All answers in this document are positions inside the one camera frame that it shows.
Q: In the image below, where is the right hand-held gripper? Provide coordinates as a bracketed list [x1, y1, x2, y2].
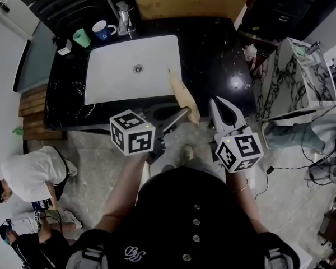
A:
[209, 95, 265, 174]

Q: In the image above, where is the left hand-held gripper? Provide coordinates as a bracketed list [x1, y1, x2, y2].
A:
[109, 103, 190, 163]

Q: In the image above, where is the person's left forearm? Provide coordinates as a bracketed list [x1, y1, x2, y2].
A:
[96, 152, 151, 234]

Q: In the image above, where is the person's right forearm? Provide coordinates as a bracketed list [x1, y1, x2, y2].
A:
[225, 169, 269, 235]

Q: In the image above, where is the black marble vanity table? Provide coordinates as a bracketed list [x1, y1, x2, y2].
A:
[43, 17, 257, 131]

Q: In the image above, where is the white rectangular sink basin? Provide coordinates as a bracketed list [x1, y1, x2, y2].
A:
[83, 34, 183, 105]

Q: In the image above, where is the small white round gadget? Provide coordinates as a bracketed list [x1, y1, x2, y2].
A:
[243, 44, 258, 62]

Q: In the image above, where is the white marble vanity cabinet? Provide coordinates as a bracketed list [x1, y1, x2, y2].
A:
[251, 36, 336, 123]

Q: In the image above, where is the chrome faucet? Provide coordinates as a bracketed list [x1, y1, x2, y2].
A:
[116, 1, 137, 40]

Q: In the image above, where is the blue mug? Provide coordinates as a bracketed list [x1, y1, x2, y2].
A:
[91, 20, 118, 44]

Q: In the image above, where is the person's black buttoned shirt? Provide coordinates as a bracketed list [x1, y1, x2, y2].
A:
[103, 166, 267, 269]

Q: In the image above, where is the green plastic cup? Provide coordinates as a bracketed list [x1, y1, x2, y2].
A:
[72, 28, 92, 49]

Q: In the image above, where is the small white box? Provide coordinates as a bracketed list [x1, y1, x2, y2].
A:
[57, 39, 73, 56]

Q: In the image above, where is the black cabinet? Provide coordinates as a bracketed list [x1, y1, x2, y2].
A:
[237, 0, 336, 41]

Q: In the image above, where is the wooden slatted step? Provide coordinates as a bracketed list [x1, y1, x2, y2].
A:
[18, 84, 67, 141]

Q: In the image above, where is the black power adapter cable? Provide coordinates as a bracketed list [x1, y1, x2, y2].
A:
[253, 165, 311, 201]

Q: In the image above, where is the thin gold bracelet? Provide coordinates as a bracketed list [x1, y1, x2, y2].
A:
[231, 178, 249, 193]

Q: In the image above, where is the grey panel with black frame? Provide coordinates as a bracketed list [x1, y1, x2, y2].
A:
[12, 21, 58, 94]

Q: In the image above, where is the black grey shoulder strap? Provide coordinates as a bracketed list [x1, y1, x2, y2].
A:
[259, 233, 300, 269]
[66, 230, 110, 269]

